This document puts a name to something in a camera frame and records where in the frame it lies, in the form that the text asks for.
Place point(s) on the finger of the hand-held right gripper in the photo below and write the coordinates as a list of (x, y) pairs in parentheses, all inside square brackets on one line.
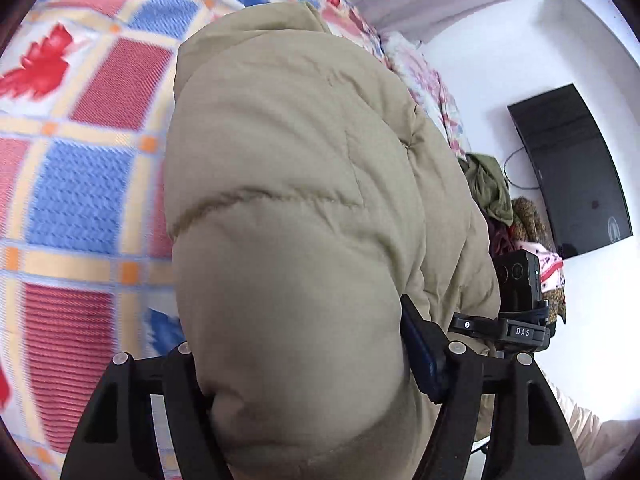
[(475, 326)]

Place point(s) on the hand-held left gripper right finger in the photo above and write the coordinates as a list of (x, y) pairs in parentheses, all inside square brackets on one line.
[(420, 355)]

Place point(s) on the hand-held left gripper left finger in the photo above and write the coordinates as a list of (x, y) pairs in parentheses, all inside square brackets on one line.
[(185, 385)]

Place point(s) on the beige puffer jacket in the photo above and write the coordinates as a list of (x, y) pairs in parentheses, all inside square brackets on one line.
[(300, 210)]

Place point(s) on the pink patterned cloth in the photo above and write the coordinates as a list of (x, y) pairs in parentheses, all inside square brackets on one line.
[(550, 265)]

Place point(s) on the dark maroon cloth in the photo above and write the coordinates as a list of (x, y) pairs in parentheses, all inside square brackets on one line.
[(500, 242)]

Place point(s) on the brown patterned cloth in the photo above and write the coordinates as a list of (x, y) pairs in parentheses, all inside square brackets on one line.
[(530, 220)]

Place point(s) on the olive green cloth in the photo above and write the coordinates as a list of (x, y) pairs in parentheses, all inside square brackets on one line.
[(487, 185)]

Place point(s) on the pale floral quilt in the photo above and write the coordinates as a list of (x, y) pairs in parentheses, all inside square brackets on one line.
[(430, 85)]

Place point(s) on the leaf patterned checked bed blanket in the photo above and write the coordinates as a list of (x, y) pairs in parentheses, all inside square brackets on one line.
[(75, 185)]

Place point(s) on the black wall television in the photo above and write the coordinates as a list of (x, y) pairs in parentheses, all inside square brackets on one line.
[(570, 175)]

